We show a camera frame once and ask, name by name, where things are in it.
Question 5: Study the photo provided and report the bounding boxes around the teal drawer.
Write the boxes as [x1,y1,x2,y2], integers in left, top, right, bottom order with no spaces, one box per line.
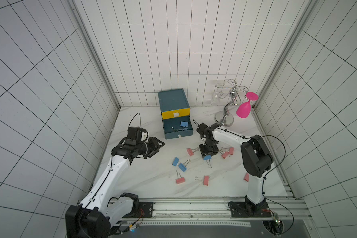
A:
[162,116,193,139]

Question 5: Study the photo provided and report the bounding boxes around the yellow top drawer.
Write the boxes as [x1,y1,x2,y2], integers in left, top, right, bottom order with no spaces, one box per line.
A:
[161,108,190,120]

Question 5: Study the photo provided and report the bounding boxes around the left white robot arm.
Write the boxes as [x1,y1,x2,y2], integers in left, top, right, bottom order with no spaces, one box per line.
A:
[65,137,165,238]

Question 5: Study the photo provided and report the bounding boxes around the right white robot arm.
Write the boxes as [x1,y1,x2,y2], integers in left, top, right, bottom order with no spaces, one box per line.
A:
[196,123,273,212]

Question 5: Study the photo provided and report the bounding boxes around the teal drawer cabinet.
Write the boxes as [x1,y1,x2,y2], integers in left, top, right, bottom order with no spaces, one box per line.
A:
[158,88,191,140]

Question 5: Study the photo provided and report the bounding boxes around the pink clip right pair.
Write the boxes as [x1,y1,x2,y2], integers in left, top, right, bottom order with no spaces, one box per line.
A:
[219,147,229,159]

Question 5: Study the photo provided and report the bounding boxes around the pink clip top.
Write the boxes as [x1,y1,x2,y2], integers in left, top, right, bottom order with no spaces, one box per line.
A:
[186,147,199,156]

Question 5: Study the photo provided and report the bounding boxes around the chrome glass rack stand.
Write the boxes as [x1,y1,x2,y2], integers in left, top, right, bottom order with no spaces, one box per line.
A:
[214,79,248,128]

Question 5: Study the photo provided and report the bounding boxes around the pink clip lower centre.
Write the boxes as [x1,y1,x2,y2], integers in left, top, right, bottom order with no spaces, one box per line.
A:
[194,176,210,186]

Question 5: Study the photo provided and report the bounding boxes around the pink clip front left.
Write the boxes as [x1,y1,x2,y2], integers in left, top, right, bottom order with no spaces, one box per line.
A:
[176,170,185,184]

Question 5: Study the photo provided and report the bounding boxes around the pink clip far right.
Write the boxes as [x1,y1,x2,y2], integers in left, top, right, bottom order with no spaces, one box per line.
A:
[244,173,249,182]

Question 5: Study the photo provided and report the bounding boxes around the clear wine glass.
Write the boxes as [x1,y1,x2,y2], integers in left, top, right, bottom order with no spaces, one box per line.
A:
[211,81,225,106]

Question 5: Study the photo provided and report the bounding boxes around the pink plastic wine glass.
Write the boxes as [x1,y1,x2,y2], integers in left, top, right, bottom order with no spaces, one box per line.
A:
[236,92,259,119]

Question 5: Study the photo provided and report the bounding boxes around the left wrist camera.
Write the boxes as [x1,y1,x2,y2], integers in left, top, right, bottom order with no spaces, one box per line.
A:
[127,127,148,143]

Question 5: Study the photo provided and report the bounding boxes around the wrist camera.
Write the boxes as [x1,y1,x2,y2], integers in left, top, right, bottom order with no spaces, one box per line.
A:
[196,123,212,139]
[127,127,148,143]

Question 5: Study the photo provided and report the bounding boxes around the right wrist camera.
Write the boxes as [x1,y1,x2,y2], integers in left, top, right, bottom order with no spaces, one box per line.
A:
[196,123,212,139]

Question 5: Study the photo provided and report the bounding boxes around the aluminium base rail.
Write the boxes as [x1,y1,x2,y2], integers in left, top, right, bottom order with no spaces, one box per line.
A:
[72,197,311,228]

